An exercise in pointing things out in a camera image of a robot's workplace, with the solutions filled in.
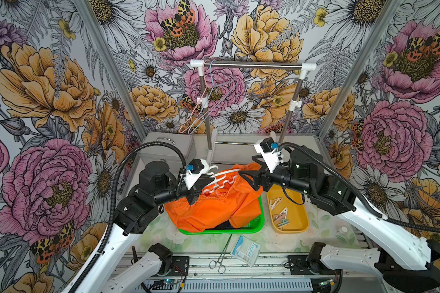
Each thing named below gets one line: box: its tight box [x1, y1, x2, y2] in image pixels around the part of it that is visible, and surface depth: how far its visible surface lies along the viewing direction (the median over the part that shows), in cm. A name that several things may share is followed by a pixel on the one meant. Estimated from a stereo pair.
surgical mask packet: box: [229, 235, 261, 268], surface depth 79 cm
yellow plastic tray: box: [266, 183, 310, 234], surface depth 87 cm
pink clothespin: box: [272, 213, 286, 223], surface depth 87 cm
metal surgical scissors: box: [209, 233, 233, 275], surface depth 77 cm
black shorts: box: [212, 219, 242, 230], surface depth 80 cm
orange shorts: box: [164, 163, 264, 232], surface depth 72 cm
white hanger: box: [202, 165, 241, 195], surface depth 64 cm
